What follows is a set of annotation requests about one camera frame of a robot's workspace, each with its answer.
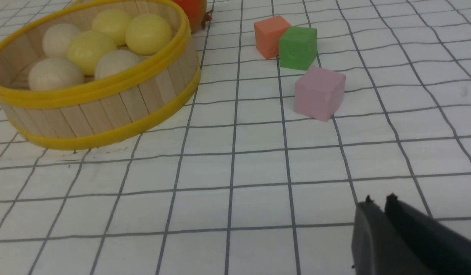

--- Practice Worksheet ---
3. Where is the yellow bun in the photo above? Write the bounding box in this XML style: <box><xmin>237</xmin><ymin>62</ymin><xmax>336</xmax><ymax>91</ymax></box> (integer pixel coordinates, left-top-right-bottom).
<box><xmin>125</xmin><ymin>14</ymin><xmax>172</xmax><ymax>55</ymax></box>
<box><xmin>66</xmin><ymin>30</ymin><xmax>117</xmax><ymax>76</ymax></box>
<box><xmin>91</xmin><ymin>8</ymin><xmax>133</xmax><ymax>46</ymax></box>

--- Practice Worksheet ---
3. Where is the white grid tablecloth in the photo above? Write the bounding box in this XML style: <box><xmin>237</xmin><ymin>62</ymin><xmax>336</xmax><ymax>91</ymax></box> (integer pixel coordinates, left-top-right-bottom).
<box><xmin>0</xmin><ymin>0</ymin><xmax>471</xmax><ymax>275</ymax></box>

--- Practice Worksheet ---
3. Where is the yellow bun bottom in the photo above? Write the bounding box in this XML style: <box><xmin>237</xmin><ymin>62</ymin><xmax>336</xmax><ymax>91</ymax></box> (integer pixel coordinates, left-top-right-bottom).
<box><xmin>91</xmin><ymin>8</ymin><xmax>133</xmax><ymax>46</ymax></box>

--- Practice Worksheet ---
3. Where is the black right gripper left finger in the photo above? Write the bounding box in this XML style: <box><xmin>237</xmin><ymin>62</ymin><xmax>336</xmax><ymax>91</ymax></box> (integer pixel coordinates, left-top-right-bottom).
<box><xmin>351</xmin><ymin>196</ymin><xmax>434</xmax><ymax>275</ymax></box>

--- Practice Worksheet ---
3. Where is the pink foam cube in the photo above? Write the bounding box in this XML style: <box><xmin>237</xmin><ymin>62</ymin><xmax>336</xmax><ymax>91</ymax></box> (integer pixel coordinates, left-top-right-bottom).
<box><xmin>295</xmin><ymin>66</ymin><xmax>346</xmax><ymax>122</ymax></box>

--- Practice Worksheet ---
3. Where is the red tomato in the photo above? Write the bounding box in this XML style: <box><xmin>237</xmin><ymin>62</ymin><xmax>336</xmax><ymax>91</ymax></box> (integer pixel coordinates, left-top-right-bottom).
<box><xmin>173</xmin><ymin>0</ymin><xmax>213</xmax><ymax>34</ymax></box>

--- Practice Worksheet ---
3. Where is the green foam cube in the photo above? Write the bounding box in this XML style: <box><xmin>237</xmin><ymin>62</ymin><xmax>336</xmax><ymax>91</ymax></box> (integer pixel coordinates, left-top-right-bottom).
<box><xmin>279</xmin><ymin>26</ymin><xmax>318</xmax><ymax>70</ymax></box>

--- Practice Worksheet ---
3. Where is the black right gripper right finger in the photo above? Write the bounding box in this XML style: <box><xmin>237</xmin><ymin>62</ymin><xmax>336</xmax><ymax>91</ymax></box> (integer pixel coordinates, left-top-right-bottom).
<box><xmin>384</xmin><ymin>193</ymin><xmax>471</xmax><ymax>275</ymax></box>

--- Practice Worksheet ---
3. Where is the bamboo steamer tray yellow rim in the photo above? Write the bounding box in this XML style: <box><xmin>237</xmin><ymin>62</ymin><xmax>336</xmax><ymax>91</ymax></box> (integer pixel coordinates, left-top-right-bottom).
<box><xmin>0</xmin><ymin>0</ymin><xmax>201</xmax><ymax>151</ymax></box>

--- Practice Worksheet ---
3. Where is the white bun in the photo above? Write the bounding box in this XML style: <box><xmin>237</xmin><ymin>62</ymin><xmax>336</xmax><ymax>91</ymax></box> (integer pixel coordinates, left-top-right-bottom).
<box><xmin>94</xmin><ymin>49</ymin><xmax>144</xmax><ymax>80</ymax></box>
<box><xmin>42</xmin><ymin>23</ymin><xmax>82</xmax><ymax>58</ymax></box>
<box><xmin>28</xmin><ymin>58</ymin><xmax>85</xmax><ymax>91</ymax></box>

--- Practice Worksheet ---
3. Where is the orange foam cube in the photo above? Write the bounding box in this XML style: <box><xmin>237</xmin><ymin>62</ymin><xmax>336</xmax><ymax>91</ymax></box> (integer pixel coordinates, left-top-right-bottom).
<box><xmin>253</xmin><ymin>16</ymin><xmax>291</xmax><ymax>60</ymax></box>

